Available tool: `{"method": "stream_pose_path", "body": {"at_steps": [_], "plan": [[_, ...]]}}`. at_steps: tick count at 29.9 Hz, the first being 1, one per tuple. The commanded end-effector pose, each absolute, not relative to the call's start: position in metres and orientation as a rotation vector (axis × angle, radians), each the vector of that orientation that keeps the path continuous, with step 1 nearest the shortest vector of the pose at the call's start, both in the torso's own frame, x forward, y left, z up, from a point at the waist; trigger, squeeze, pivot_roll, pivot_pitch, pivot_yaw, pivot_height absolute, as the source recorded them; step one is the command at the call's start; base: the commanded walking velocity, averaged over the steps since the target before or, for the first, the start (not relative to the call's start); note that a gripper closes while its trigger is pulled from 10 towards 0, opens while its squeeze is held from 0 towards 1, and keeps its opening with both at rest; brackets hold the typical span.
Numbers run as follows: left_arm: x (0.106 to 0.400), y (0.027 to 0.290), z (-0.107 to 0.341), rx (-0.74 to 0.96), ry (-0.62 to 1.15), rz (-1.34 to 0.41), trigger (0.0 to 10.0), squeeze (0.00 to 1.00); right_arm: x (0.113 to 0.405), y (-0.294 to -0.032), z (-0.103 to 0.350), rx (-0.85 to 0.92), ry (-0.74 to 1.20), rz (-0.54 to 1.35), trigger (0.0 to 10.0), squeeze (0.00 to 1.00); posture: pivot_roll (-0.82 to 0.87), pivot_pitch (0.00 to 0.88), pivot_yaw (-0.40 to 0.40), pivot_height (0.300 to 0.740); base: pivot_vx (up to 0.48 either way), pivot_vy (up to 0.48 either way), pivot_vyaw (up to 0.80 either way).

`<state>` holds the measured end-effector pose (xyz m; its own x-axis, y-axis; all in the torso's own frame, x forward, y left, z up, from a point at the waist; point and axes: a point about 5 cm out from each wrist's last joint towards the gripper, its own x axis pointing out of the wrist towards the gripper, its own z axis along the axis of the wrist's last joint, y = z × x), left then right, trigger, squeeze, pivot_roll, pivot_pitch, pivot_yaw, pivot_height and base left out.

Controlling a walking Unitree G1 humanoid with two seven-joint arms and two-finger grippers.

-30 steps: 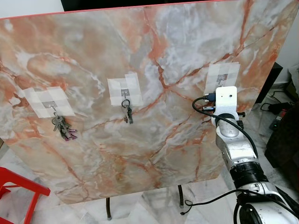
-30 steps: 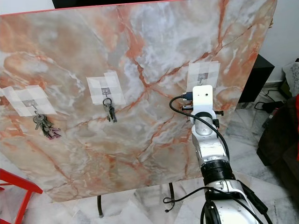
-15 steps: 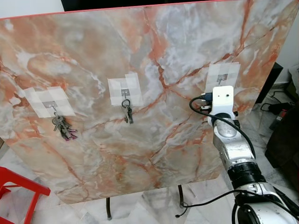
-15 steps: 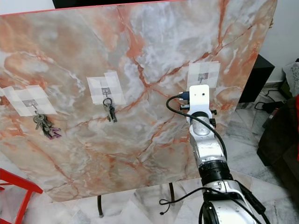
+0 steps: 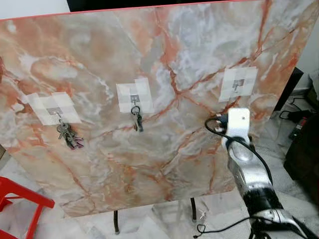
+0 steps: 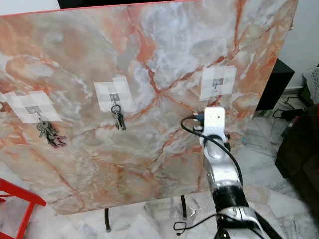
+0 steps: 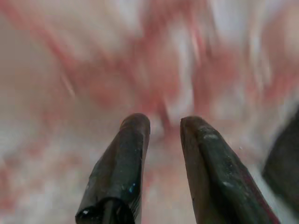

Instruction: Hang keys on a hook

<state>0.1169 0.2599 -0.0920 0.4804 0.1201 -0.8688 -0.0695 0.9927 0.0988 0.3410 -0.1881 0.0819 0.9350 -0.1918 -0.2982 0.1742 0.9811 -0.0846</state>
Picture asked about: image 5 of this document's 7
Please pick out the dark furniture piece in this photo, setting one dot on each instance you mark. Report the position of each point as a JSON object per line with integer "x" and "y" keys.
{"x": 304, "y": 159}

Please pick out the black table leg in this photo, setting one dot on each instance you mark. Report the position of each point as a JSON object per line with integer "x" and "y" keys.
{"x": 116, "y": 222}
{"x": 193, "y": 209}

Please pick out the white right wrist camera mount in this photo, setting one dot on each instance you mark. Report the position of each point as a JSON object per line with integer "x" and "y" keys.
{"x": 239, "y": 122}

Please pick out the large key bunch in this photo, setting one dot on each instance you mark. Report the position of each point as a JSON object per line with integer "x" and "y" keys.
{"x": 69, "y": 135}

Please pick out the metal adhesive hook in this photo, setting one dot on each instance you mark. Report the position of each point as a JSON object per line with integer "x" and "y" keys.
{"x": 239, "y": 84}
{"x": 135, "y": 99}
{"x": 56, "y": 112}

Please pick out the black television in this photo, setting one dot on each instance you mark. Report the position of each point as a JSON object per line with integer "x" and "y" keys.
{"x": 129, "y": 4}

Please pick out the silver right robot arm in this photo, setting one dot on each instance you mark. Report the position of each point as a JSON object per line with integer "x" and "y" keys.
{"x": 254, "y": 179}

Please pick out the black power adapter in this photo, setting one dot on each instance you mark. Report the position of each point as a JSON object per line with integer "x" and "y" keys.
{"x": 299, "y": 122}

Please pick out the red plastic stool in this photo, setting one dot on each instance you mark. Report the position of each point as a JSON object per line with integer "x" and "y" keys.
{"x": 20, "y": 191}

